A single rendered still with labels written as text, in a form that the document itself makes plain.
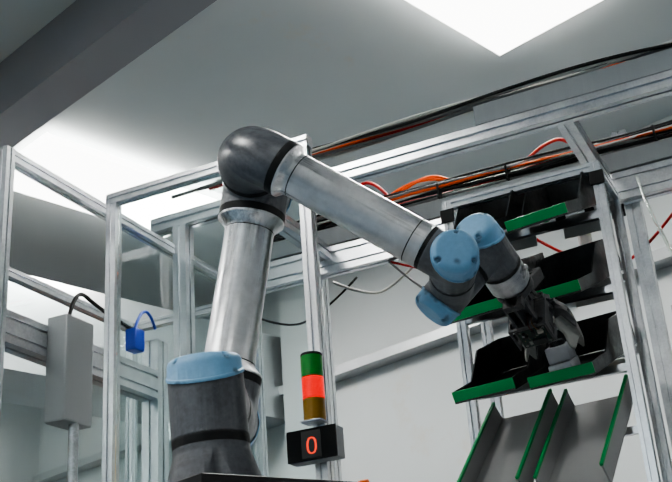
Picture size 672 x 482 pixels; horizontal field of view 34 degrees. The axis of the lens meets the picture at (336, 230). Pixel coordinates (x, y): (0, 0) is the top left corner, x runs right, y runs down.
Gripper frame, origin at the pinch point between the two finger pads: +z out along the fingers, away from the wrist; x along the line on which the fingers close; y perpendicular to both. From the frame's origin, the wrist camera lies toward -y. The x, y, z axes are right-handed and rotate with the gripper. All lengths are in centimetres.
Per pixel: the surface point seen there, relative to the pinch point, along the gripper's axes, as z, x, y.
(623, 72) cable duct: 18, 12, -104
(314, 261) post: -3, -59, -44
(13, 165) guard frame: -52, -119, -57
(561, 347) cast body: -0.7, 1.0, 1.4
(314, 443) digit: 11, -61, -2
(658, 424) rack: 31.0, 8.0, -1.8
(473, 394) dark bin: 0.6, -17.4, 5.9
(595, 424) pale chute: 15.7, 0.6, 7.1
